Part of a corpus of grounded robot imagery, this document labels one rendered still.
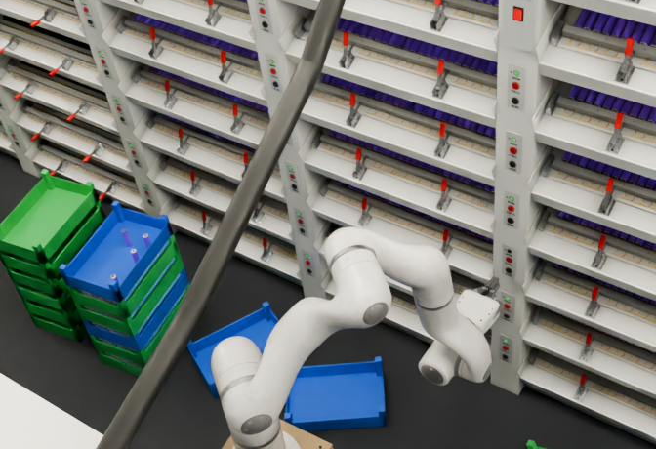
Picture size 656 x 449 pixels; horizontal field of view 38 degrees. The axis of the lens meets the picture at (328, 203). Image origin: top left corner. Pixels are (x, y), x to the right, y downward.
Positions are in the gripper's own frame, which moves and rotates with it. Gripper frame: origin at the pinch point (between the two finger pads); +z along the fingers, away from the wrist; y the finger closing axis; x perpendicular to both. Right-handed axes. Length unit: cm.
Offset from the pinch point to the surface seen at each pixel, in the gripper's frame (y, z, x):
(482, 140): -11.7, 16.8, 31.9
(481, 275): -8.5, 10.5, -11.6
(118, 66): -136, 11, 18
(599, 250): 22.4, 12.4, 13.2
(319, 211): -62, 10, -12
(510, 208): -0.4, 9.5, 19.6
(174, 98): -117, 13, 10
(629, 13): 22, 11, 83
